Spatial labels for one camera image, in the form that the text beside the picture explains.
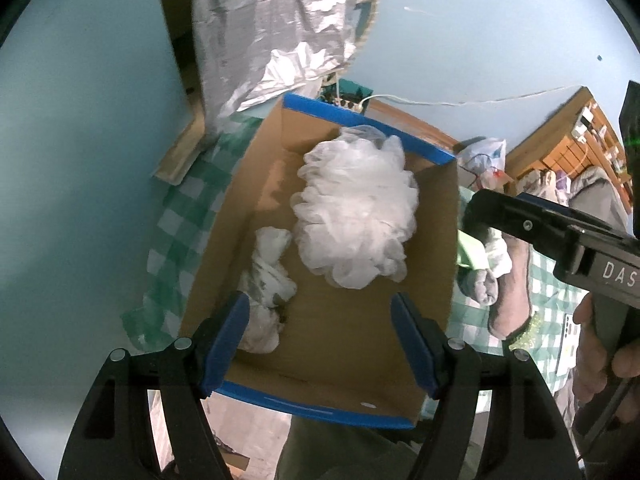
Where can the light green cloth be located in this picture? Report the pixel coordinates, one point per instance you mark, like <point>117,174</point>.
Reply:
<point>472,255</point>

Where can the grey white sock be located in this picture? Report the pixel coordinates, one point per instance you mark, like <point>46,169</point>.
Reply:
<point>487,282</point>

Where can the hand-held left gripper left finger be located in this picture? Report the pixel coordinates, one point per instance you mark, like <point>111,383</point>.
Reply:
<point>227,345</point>

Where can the blue-sided cardboard box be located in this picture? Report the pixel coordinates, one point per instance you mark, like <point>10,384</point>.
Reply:
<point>340,340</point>

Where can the white power strip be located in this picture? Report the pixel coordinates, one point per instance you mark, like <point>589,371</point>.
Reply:
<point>348,105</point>

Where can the white blue-printed plastic bag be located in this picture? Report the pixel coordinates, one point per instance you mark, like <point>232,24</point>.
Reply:
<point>485,160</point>

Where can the grey blanket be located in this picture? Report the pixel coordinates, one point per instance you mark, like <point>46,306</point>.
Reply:
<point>597,195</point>

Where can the white mesh bath pouf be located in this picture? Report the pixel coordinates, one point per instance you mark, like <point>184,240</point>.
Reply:
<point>355,210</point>

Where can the olive green garment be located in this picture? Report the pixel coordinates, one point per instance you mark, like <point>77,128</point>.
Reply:
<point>340,450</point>

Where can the green checked tablecloth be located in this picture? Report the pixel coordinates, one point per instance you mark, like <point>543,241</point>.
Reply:
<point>175,240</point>

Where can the brown cardboard panel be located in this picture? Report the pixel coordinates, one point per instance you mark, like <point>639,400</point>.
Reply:
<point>182,155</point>

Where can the silver foil cover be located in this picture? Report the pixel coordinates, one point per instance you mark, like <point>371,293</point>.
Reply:
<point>260,20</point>

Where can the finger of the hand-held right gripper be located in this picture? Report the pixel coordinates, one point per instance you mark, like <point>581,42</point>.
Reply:
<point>525,222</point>

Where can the crumpled white plastic bag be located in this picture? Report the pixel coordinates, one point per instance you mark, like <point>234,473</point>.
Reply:
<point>267,280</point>

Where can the teal plastic basket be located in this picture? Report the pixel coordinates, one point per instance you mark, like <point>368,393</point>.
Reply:
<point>350,91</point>

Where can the wooden shelf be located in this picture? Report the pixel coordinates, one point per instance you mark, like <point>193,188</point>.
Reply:
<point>565,145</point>

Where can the green tinsel piece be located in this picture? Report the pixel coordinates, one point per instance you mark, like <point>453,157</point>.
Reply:
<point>525,332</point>

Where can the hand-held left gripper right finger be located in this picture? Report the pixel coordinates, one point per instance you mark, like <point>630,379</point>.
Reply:
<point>415,350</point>

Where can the person's right hand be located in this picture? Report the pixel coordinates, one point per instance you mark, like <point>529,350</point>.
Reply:
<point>590,360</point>

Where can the brown grey sock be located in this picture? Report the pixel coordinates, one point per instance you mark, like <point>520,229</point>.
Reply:
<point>515,300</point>

